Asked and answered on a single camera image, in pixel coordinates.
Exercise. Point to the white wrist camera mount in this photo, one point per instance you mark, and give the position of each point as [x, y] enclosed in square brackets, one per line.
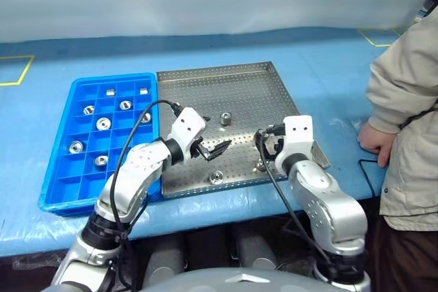
[298, 133]
[187, 128]

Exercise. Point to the dark background equipment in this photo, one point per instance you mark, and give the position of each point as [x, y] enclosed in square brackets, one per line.
[427, 1]

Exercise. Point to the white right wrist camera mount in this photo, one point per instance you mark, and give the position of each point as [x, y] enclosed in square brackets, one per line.
[298, 133]

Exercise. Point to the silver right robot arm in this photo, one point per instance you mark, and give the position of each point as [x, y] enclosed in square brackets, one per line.
[325, 199]

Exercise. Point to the blue plastic table cover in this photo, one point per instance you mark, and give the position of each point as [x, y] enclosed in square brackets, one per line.
[342, 83]

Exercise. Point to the blue compartment plastic tray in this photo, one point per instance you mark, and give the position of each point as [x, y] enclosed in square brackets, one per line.
[65, 182]

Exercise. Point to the person's bare hand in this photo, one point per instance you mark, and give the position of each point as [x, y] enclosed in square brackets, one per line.
[374, 139]

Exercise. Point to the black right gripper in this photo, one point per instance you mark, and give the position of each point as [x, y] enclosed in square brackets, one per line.
[277, 134]

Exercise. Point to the silver robot torso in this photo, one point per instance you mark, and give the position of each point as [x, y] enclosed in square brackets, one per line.
[239, 280]

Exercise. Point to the beige sleeved person forearm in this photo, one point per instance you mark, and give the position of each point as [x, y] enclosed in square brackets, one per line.
[390, 110]

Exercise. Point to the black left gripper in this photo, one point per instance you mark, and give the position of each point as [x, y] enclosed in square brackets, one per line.
[199, 150]

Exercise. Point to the person in beige jacket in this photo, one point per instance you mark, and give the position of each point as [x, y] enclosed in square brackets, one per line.
[410, 186]

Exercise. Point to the perforated steel tray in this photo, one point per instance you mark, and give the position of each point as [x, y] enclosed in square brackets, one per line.
[239, 100]

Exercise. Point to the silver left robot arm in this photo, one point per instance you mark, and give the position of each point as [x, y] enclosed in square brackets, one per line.
[137, 175]

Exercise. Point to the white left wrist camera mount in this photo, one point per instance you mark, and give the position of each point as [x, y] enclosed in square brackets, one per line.
[187, 128]

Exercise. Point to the grey rounded robot leg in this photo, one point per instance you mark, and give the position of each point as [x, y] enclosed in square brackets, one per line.
[164, 261]
[256, 251]

